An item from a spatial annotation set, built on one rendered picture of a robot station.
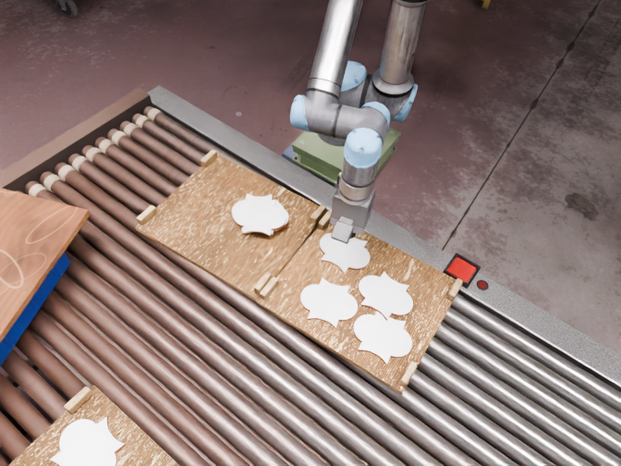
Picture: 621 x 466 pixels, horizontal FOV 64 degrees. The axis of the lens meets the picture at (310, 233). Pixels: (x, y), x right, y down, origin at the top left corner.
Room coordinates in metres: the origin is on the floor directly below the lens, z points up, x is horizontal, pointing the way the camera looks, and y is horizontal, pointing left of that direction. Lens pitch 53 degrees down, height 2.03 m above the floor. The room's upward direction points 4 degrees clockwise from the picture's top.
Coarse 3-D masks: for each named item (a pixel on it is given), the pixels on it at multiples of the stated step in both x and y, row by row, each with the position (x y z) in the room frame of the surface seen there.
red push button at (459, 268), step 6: (456, 258) 0.78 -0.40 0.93; (456, 264) 0.76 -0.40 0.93; (462, 264) 0.76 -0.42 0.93; (468, 264) 0.76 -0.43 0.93; (450, 270) 0.74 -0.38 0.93; (456, 270) 0.74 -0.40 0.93; (462, 270) 0.74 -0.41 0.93; (468, 270) 0.74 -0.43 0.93; (474, 270) 0.74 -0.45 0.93; (462, 276) 0.72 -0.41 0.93; (468, 276) 0.72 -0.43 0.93
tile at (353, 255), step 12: (324, 240) 0.79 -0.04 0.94; (336, 240) 0.79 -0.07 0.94; (360, 240) 0.80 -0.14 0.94; (324, 252) 0.75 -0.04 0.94; (336, 252) 0.75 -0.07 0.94; (348, 252) 0.76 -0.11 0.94; (360, 252) 0.76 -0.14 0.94; (336, 264) 0.72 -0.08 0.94; (348, 264) 0.72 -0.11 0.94; (360, 264) 0.72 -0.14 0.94
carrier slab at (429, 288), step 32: (320, 256) 0.74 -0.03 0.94; (384, 256) 0.76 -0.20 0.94; (288, 288) 0.64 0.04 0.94; (352, 288) 0.65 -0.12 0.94; (416, 288) 0.67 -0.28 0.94; (448, 288) 0.67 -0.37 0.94; (288, 320) 0.55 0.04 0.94; (320, 320) 0.56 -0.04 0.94; (352, 320) 0.56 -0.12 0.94; (416, 320) 0.58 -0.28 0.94; (352, 352) 0.48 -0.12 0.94; (416, 352) 0.49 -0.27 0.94; (384, 384) 0.41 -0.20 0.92
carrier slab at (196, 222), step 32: (224, 160) 1.07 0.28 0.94; (192, 192) 0.93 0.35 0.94; (224, 192) 0.94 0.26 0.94; (256, 192) 0.95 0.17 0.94; (288, 192) 0.96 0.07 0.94; (160, 224) 0.81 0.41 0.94; (192, 224) 0.82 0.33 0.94; (224, 224) 0.83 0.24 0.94; (288, 224) 0.85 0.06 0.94; (192, 256) 0.71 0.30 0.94; (224, 256) 0.72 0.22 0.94; (256, 256) 0.73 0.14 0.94; (288, 256) 0.74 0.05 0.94
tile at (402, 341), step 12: (360, 324) 0.55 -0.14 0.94; (372, 324) 0.55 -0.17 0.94; (384, 324) 0.56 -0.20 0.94; (396, 324) 0.56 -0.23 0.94; (360, 336) 0.52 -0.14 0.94; (372, 336) 0.52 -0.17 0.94; (384, 336) 0.52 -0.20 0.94; (396, 336) 0.53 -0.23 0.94; (408, 336) 0.53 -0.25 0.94; (360, 348) 0.49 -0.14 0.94; (372, 348) 0.49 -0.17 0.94; (384, 348) 0.49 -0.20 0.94; (396, 348) 0.50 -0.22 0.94; (408, 348) 0.50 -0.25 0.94; (384, 360) 0.46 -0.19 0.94
